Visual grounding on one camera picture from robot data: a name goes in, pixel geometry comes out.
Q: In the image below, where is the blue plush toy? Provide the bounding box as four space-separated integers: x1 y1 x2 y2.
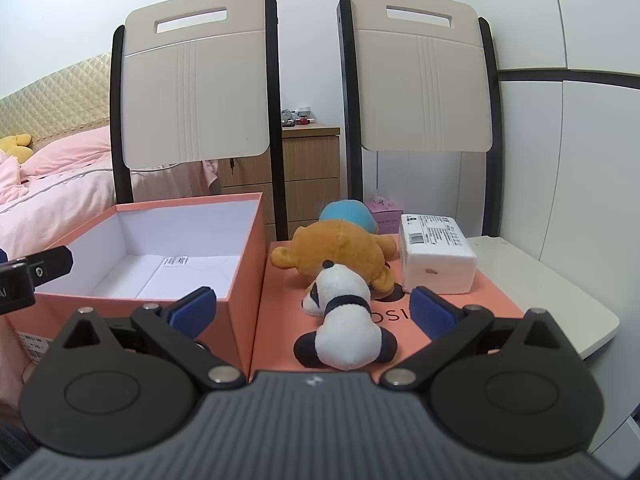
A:
319 200 382 236

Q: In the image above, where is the pink tissue box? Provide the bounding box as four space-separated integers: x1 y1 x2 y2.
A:
363 194 409 236

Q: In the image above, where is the brown bear plush toy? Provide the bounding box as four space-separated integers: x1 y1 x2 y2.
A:
271 220 400 295

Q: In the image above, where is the yellow plush toy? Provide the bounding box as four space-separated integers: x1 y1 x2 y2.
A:
0 133 34 164

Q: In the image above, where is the wooden nightstand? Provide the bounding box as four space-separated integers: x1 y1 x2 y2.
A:
218 125 342 241

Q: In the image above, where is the white desktop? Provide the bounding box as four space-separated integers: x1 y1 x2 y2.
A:
462 235 621 361

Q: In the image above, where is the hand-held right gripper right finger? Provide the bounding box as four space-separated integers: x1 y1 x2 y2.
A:
377 286 559 392

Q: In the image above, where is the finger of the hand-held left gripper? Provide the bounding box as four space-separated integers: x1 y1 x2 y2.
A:
17 245 75 292

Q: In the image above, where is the beige chair with black frame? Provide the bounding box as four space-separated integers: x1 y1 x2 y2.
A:
110 0 290 244
337 0 503 239

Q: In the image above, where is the orange box lid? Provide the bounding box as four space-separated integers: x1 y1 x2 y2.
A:
249 240 526 382

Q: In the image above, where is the panda plush toy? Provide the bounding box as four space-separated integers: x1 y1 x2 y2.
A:
293 260 400 372

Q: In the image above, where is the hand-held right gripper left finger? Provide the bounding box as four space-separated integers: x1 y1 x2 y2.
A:
60 286 248 394

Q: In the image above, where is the beige quilted headboard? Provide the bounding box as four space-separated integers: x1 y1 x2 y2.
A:
0 52 114 144

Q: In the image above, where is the orange cardboard box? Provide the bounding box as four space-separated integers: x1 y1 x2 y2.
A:
10 192 267 384

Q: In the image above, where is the white tissue pack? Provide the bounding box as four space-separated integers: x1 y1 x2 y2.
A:
398 213 478 295

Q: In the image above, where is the pink pillow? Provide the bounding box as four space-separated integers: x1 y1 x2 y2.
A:
18 125 114 179

